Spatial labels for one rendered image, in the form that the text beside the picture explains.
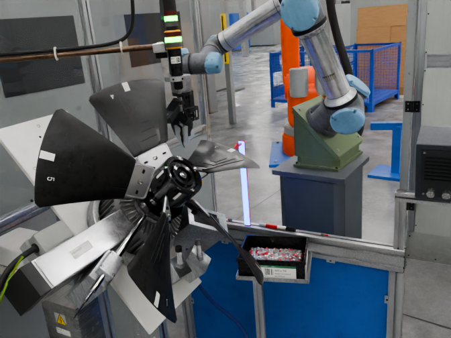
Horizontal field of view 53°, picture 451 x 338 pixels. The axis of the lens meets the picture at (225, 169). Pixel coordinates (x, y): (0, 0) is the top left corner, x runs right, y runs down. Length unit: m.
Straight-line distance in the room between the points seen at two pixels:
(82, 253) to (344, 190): 1.05
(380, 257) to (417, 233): 1.57
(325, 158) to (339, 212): 0.22
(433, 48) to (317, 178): 1.30
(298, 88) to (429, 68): 2.32
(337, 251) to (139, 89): 0.84
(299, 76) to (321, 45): 3.41
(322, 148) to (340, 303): 0.58
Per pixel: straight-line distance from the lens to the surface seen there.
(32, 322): 1.95
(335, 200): 1.79
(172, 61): 1.21
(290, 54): 5.23
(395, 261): 1.57
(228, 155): 1.44
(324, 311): 1.77
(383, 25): 9.13
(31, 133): 1.41
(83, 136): 1.10
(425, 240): 3.14
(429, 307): 2.83
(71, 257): 1.10
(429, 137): 1.39
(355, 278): 1.65
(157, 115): 1.30
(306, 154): 1.84
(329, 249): 1.60
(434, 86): 2.84
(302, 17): 1.45
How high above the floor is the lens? 1.60
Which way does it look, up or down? 18 degrees down
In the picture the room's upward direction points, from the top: 5 degrees counter-clockwise
